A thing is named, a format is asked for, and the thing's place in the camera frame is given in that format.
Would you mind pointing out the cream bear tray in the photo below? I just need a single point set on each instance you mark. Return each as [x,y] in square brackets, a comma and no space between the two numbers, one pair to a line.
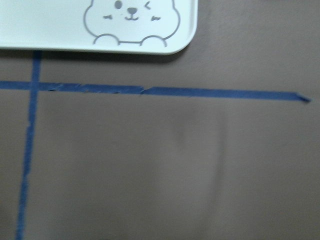
[146,27]

